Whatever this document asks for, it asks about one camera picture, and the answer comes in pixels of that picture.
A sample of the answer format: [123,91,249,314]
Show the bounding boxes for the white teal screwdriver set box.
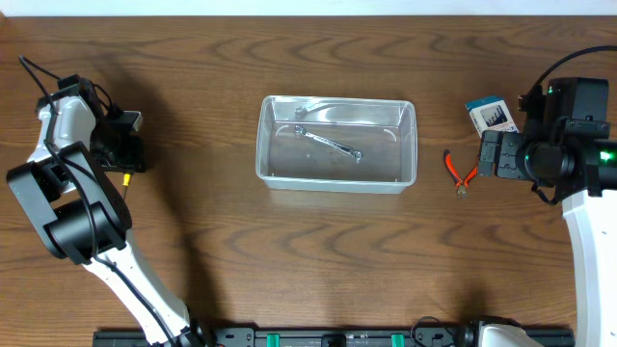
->
[466,95,519,137]

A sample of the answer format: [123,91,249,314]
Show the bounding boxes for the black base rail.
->
[92,325,575,347]

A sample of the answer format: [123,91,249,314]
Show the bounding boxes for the clear plastic container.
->
[255,95,417,195]

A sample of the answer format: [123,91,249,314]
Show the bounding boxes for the yellow black screwdriver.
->
[122,173,132,200]

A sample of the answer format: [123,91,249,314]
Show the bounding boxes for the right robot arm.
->
[469,72,616,346]

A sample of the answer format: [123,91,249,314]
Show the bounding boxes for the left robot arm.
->
[6,74,214,346]

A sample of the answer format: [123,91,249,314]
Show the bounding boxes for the silver ring wrench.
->
[294,125,363,162]

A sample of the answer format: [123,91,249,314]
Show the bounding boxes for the red black handled pliers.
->
[443,149,478,199]

